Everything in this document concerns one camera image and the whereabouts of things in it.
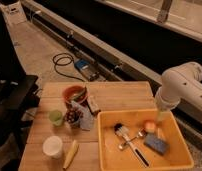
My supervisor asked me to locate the blue sponge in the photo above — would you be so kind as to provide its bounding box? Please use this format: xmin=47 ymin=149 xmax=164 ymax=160
xmin=144 ymin=134 xmax=168 ymax=155

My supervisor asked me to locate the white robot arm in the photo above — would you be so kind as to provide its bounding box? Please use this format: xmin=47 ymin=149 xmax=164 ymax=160
xmin=155 ymin=62 xmax=202 ymax=112

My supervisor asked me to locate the yellow plastic tray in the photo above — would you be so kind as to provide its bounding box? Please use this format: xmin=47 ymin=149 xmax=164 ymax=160
xmin=98 ymin=109 xmax=194 ymax=171

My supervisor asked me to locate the orange round fruit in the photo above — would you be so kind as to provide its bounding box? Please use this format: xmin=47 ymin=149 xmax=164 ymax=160
xmin=144 ymin=121 xmax=157 ymax=133

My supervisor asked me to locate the metal spoon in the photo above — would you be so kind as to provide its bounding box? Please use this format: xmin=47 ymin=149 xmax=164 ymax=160
xmin=119 ymin=130 xmax=147 ymax=150

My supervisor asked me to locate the brown rectangular box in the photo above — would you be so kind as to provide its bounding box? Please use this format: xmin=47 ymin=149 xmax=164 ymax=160
xmin=87 ymin=96 xmax=100 ymax=115

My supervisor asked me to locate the blue and grey floor device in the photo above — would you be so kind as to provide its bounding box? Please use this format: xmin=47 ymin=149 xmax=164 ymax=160
xmin=74 ymin=59 xmax=99 ymax=81

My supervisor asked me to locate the green item in bowl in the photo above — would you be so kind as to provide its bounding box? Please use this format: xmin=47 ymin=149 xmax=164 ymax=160
xmin=72 ymin=87 xmax=87 ymax=101

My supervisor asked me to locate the small dark patterned cup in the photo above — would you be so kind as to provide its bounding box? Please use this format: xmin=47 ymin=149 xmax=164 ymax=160
xmin=65 ymin=110 xmax=82 ymax=128

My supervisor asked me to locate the orange bowl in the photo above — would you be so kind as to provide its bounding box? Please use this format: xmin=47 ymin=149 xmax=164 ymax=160
xmin=62 ymin=85 xmax=88 ymax=105

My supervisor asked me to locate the green plastic cup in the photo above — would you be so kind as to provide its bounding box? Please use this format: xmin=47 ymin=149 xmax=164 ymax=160
xmin=48 ymin=110 xmax=63 ymax=126

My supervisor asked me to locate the white paper cup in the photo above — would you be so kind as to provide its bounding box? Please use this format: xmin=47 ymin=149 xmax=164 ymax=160
xmin=42 ymin=136 xmax=63 ymax=159

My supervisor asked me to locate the white box on floor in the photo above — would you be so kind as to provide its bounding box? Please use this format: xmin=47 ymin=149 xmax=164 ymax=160
xmin=3 ymin=1 xmax=27 ymax=26

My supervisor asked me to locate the dish brush with black handle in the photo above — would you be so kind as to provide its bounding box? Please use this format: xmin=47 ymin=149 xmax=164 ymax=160
xmin=114 ymin=123 xmax=149 ymax=167

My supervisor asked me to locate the black coiled cable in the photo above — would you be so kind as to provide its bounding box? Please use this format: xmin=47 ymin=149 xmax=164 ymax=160
xmin=52 ymin=52 xmax=86 ymax=83

